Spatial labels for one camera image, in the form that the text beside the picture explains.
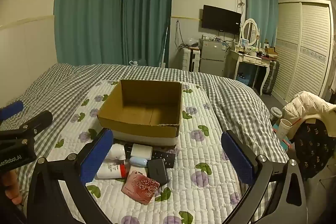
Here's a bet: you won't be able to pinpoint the person's left hand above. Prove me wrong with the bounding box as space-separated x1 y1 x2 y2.
0 170 23 205

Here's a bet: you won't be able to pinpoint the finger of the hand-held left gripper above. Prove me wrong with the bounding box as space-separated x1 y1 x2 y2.
0 110 53 145
0 101 24 121

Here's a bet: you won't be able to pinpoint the white dressing table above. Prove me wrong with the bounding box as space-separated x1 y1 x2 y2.
225 45 277 94

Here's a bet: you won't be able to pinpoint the white oval vanity mirror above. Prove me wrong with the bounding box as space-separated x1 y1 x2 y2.
241 18 259 46

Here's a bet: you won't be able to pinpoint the white mop pole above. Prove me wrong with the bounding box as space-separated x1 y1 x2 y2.
160 26 169 69

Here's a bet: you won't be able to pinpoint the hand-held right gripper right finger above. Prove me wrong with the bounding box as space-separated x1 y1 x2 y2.
221 130 307 224

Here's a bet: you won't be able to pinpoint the white tube with red cap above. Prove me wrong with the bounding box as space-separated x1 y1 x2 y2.
97 163 130 179

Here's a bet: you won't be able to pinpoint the black remote control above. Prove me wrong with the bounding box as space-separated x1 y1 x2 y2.
123 143 175 168

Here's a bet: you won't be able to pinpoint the white ribbed suitcase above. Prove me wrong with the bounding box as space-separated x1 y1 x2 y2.
179 47 201 73

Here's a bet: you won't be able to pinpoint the black wall cables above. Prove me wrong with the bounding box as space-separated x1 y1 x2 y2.
175 20 186 50

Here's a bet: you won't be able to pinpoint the white plastic bottle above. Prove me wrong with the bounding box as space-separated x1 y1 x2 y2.
108 143 127 161

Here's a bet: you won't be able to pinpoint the black hard case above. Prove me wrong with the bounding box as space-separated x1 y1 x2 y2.
146 159 170 186

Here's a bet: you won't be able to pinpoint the teal curtain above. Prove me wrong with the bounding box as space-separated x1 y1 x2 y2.
246 0 279 44
54 0 124 66
121 0 174 67

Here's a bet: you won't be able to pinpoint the black wall television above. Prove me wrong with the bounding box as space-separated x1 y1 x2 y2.
202 5 242 36

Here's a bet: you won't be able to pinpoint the cardboard box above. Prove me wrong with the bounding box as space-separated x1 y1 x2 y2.
97 79 183 146

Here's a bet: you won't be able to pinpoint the dark suitcase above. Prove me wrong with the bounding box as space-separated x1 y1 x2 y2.
261 60 280 96

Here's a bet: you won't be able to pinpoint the white louvred wardrobe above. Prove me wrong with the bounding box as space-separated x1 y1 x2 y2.
272 0 336 103

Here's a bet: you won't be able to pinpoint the white puffer jacket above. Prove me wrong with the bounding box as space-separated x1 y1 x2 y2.
282 91 336 125

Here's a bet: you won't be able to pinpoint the dark patterned garment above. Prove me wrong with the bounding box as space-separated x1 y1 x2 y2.
289 118 334 180

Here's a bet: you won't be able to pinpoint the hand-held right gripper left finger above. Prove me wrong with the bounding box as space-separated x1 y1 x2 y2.
26 128 114 224

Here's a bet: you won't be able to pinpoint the floral quilted white mat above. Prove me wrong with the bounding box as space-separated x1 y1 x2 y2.
47 80 243 224

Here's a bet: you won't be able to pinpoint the silver small fridge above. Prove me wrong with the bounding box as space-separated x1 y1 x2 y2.
199 38 228 77

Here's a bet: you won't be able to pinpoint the white paper cup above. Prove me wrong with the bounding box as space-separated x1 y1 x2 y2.
278 119 293 141

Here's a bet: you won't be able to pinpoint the white earbuds case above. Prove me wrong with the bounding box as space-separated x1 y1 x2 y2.
131 144 153 159

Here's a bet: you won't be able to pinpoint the pink rose-patterned wallet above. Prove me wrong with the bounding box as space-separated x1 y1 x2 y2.
121 170 160 205

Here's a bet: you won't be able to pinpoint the pale blue earbuds case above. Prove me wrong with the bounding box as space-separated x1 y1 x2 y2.
129 156 148 167

